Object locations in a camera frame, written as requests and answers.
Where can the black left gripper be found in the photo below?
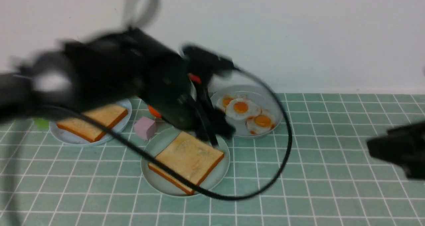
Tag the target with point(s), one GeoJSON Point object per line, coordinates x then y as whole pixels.
{"type": "Point", "coordinates": [167, 89]}

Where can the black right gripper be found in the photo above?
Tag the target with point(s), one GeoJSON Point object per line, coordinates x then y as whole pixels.
{"type": "Point", "coordinates": [403, 146]}

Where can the fried egg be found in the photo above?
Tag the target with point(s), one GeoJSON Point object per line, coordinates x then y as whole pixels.
{"type": "Point", "coordinates": [224, 100]}
{"type": "Point", "coordinates": [261, 124]}
{"type": "Point", "coordinates": [241, 109]}

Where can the toast slice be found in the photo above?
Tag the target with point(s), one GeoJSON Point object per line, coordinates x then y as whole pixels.
{"type": "Point", "coordinates": [189, 159]}
{"type": "Point", "coordinates": [108, 116]}

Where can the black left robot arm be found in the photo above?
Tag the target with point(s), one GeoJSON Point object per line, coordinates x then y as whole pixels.
{"type": "Point", "coordinates": [82, 76]}

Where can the grey egg plate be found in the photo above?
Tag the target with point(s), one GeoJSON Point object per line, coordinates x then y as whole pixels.
{"type": "Point", "coordinates": [258, 95]}

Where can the orange fruit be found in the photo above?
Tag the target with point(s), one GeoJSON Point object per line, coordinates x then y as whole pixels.
{"type": "Point", "coordinates": [153, 112]}

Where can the green centre plate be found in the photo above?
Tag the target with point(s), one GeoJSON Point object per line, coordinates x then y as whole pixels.
{"type": "Point", "coordinates": [219, 172]}

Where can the pink cube block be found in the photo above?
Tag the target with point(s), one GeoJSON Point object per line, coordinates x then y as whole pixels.
{"type": "Point", "coordinates": [145, 128]}

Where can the green checked tablecloth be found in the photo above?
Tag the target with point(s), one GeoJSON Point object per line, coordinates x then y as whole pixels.
{"type": "Point", "coordinates": [330, 180]}

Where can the light blue plate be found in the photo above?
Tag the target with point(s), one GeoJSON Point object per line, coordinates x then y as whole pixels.
{"type": "Point", "coordinates": [71, 139]}

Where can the green cube block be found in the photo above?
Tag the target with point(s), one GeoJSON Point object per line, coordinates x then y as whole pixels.
{"type": "Point", "coordinates": [41, 123]}

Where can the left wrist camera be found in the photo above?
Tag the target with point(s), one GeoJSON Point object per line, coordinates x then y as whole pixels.
{"type": "Point", "coordinates": [202, 64]}

